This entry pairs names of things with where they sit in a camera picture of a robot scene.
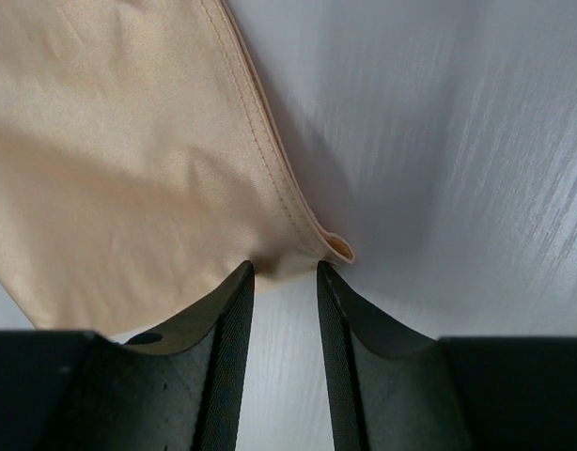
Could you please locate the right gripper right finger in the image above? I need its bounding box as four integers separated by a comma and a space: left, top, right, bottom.
317, 261, 577, 450

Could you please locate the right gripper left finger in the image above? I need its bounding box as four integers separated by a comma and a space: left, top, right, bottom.
0, 261, 255, 450

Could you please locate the orange cloth napkin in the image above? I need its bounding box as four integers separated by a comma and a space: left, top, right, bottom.
0, 1, 354, 336

